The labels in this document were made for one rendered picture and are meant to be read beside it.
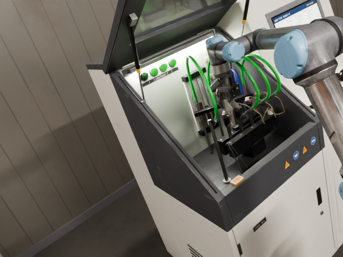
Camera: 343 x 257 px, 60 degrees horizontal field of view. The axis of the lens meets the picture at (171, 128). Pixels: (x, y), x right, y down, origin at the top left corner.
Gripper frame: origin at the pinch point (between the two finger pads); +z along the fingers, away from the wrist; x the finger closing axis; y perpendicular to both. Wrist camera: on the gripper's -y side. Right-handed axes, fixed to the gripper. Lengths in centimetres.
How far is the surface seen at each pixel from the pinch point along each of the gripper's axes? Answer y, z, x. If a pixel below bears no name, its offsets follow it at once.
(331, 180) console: 23, 55, 37
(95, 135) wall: -175, 40, -21
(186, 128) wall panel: -31.3, 11.5, -6.5
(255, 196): 22.7, 27.8, -16.5
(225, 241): 19, 41, -35
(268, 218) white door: 23, 43, -13
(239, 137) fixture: 1.1, 14.5, 1.5
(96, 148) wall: -175, 52, -25
